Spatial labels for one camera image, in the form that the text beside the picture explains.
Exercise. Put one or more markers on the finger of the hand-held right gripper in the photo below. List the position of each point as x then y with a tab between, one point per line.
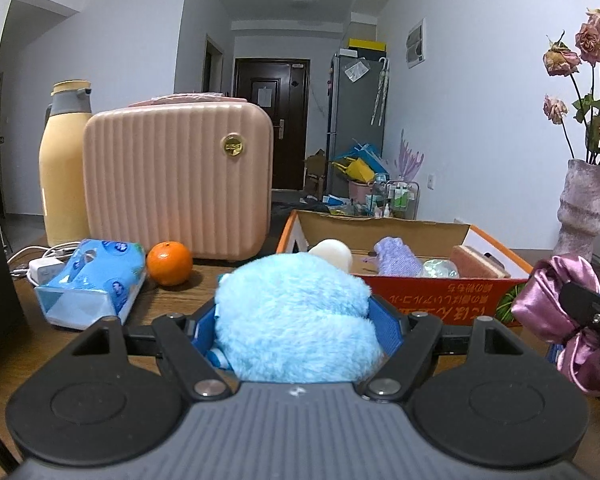
590	310

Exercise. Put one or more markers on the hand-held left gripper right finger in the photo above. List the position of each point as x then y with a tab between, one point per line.
387	327

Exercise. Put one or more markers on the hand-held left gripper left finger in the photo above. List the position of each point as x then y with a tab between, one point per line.
205	330

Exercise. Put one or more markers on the pink satin scrunchie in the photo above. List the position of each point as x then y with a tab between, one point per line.
545	300

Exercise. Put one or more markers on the orange-edged cardboard box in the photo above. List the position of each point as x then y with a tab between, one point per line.
430	300

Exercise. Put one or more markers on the blue plush toy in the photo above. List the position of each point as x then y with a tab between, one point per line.
290	315

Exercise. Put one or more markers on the white foam sponge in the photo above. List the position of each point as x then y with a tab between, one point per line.
332	255

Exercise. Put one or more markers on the purple knitted cloth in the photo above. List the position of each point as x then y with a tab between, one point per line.
397	257

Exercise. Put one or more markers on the orange fruit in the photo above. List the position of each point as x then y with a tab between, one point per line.
169	263

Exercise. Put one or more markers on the pale green translucent ball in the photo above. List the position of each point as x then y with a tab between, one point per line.
440	269

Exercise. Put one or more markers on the blue tissue pack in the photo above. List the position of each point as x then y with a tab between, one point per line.
95	280

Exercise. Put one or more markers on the pink bucket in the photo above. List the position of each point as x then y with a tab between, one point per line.
360	192

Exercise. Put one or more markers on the pink ribbed suitcase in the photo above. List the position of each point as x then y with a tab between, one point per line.
175	180

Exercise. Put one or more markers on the yellow bag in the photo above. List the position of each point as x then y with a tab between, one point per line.
355	170

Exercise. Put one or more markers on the open cardboard box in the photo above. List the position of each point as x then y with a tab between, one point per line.
315	172

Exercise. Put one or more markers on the dark entrance door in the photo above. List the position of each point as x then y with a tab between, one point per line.
270	150

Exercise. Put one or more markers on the yellow thermos jug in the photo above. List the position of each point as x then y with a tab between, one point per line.
65	175

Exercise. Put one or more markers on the grey fridge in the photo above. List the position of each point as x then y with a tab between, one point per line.
352	120

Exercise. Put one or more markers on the folded umbrella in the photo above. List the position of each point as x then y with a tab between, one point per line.
380	92

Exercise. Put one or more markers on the paper notice on door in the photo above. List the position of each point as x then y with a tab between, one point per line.
263	97

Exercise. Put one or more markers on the paper sheet on fridge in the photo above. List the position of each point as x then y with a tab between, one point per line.
357	72

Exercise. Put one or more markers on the yellow and black box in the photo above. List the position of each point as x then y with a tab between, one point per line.
367	44

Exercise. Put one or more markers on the white wall socket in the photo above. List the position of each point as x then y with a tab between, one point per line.
431	182

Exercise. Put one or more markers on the purple wall decoration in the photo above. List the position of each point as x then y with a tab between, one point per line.
409	157

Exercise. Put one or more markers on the side door frame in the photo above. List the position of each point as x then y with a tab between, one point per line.
212	65

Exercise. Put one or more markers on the white wall electric panel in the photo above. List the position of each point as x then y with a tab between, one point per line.
415	42

